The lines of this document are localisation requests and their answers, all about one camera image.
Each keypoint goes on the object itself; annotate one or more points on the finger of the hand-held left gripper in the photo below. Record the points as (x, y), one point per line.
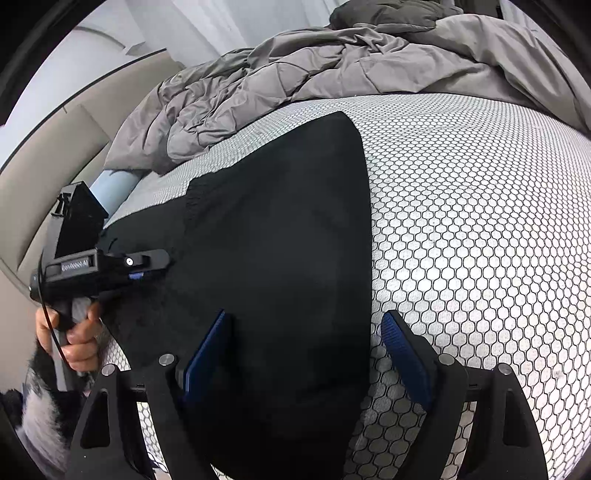
(152, 259)

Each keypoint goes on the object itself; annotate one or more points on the person's left forearm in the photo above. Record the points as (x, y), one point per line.
(41, 415)

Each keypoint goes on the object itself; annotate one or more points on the black pants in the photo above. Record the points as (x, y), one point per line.
(277, 254)

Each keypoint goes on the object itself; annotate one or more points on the person's left hand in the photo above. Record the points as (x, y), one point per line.
(78, 350)

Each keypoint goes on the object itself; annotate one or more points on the grey duvet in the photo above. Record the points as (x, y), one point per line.
(300, 74)

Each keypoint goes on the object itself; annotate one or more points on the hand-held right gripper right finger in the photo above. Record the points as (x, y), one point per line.
(408, 360)

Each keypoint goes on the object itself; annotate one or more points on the white wall shelf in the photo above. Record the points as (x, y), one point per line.
(134, 46)

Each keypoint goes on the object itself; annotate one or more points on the light blue pillow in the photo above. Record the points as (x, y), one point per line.
(113, 189)

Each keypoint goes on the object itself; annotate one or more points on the dark grey pillow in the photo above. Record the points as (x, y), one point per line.
(383, 16)

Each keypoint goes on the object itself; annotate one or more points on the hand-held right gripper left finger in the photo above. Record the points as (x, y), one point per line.
(205, 360)

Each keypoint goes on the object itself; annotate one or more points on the beige padded headboard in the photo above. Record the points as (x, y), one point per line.
(46, 184)

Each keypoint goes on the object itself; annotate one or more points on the bed with honeycomb sheet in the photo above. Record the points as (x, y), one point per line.
(461, 230)

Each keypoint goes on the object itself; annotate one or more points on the white curtain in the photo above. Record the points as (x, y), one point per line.
(254, 23)

